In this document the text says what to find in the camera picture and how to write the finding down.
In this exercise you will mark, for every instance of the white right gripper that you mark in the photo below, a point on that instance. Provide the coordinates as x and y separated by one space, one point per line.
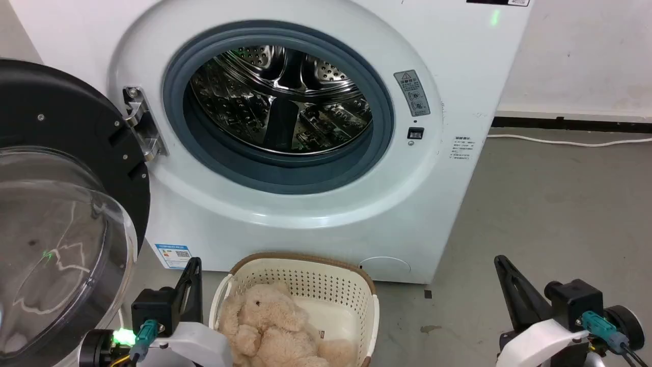
545 344

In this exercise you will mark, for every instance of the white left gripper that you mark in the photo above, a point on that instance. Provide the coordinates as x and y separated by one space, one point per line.
198 346

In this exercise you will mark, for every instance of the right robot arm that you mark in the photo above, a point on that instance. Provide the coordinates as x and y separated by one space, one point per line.
629 323

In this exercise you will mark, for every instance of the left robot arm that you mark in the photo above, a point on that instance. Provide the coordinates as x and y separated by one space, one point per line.
97 349

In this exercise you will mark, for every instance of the steel washing machine drum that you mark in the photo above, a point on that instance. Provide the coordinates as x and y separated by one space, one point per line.
316 127

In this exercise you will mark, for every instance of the white front-load washing machine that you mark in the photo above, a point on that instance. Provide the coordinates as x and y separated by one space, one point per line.
458 76

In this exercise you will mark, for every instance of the black washing machine door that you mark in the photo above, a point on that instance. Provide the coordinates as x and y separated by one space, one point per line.
51 112

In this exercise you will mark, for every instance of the blue energy label sticker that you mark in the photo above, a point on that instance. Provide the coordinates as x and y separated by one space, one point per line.
173 256

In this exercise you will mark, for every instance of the beige plush teddy bear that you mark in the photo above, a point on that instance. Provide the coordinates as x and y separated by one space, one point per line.
265 313

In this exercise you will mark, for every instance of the cream plastic laundry basket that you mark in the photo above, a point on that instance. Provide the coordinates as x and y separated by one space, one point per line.
305 278

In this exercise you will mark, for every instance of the chrome door hinge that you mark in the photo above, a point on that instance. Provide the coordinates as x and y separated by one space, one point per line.
145 137

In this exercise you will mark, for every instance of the black baseboard strip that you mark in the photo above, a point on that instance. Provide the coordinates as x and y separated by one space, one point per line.
560 124

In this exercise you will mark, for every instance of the grey rubber door gasket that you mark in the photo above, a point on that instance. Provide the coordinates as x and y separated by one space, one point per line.
174 102

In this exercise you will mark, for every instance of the black door latch socket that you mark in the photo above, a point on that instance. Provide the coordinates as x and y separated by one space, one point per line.
415 133

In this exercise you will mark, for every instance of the grey warning sticker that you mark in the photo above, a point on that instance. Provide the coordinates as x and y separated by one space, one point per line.
411 93

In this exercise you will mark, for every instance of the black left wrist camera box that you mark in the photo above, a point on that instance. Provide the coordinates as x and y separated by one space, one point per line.
153 308

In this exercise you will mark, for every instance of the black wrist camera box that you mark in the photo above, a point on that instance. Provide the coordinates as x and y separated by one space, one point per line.
573 303
153 308

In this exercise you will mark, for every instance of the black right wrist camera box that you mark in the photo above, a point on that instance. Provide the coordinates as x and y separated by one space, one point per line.
573 303

